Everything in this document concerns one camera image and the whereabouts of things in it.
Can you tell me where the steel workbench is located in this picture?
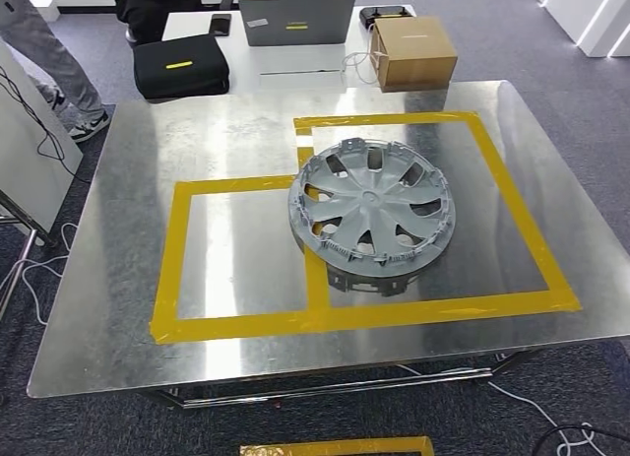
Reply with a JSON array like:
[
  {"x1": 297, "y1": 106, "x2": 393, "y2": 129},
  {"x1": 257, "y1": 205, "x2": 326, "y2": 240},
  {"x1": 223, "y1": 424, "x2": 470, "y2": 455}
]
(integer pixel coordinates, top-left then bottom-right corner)
[{"x1": 26, "y1": 79, "x2": 630, "y2": 410}]

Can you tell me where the white power cable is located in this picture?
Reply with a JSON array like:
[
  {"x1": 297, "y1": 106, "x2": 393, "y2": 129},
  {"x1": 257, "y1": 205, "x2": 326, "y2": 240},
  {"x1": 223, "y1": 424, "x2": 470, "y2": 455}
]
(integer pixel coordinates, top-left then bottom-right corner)
[{"x1": 0, "y1": 223, "x2": 608, "y2": 456}]

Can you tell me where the thin black cable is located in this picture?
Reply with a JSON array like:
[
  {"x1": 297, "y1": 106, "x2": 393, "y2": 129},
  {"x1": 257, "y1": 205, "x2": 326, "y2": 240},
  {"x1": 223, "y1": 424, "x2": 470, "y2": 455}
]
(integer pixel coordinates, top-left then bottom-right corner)
[{"x1": 0, "y1": 64, "x2": 92, "y2": 185}]

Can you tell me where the grey laptop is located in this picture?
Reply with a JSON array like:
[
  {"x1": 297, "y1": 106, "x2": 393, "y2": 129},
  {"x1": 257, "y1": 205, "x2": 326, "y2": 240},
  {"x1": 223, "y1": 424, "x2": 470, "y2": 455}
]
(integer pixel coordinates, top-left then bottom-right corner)
[{"x1": 238, "y1": 0, "x2": 357, "y2": 47}]

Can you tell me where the black smartphone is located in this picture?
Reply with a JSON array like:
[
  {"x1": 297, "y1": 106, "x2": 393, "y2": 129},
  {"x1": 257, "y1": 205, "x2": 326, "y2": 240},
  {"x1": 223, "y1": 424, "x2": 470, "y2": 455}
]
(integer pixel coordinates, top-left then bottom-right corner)
[{"x1": 209, "y1": 13, "x2": 232, "y2": 38}]

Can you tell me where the white board panel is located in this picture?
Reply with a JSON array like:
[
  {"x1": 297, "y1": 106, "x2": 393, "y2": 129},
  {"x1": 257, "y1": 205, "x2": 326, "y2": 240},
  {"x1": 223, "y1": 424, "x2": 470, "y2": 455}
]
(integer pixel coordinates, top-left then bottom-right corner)
[{"x1": 0, "y1": 38, "x2": 84, "y2": 235}]

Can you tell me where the steel tube stand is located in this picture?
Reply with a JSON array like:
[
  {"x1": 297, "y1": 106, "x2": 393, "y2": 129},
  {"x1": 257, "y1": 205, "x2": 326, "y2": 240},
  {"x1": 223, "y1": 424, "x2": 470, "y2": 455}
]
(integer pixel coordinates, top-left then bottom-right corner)
[{"x1": 0, "y1": 190, "x2": 53, "y2": 324}]

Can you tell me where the white table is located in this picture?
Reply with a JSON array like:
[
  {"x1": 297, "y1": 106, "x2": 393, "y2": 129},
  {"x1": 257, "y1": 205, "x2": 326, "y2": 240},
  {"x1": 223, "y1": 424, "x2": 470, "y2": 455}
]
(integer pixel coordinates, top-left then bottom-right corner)
[{"x1": 162, "y1": 4, "x2": 416, "y2": 96}]

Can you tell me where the black case yellow label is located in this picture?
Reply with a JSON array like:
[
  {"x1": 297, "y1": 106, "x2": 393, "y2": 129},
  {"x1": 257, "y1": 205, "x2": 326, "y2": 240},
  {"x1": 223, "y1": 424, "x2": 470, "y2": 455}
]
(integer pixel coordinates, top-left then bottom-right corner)
[{"x1": 132, "y1": 33, "x2": 231, "y2": 100}]

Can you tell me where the black flat device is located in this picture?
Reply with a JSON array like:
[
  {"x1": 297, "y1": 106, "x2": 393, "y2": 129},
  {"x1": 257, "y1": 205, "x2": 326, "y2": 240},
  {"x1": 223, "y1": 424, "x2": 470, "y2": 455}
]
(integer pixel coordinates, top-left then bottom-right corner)
[{"x1": 359, "y1": 4, "x2": 413, "y2": 32}]

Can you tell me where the white charging cable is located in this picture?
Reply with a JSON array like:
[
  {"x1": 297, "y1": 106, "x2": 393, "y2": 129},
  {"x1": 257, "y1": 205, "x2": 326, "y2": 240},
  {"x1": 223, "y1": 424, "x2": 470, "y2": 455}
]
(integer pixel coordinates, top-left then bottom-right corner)
[{"x1": 342, "y1": 48, "x2": 380, "y2": 87}]

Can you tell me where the brown cardboard box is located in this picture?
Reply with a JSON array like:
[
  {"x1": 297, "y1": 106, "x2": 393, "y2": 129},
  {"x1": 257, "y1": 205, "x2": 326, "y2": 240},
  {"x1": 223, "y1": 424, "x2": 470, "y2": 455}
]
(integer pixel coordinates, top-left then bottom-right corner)
[{"x1": 370, "y1": 16, "x2": 459, "y2": 93}]

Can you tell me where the person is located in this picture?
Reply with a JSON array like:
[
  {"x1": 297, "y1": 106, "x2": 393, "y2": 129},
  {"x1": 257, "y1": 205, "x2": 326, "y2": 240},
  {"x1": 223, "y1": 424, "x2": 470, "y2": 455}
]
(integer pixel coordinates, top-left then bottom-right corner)
[
  {"x1": 0, "y1": 0, "x2": 112, "y2": 145},
  {"x1": 110, "y1": 0, "x2": 203, "y2": 46}
]

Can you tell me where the grey plastic hubcap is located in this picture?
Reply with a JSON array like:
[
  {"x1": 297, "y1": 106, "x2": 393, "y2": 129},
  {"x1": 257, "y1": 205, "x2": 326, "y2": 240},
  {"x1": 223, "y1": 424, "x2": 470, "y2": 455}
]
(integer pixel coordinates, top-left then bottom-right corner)
[{"x1": 287, "y1": 137, "x2": 457, "y2": 280}]

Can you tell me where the white display plinth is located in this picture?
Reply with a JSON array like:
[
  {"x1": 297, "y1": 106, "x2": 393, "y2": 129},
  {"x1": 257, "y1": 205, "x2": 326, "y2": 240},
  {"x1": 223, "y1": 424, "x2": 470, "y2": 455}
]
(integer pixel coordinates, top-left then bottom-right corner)
[
  {"x1": 606, "y1": 22, "x2": 630, "y2": 57},
  {"x1": 536, "y1": 0, "x2": 626, "y2": 57}
]

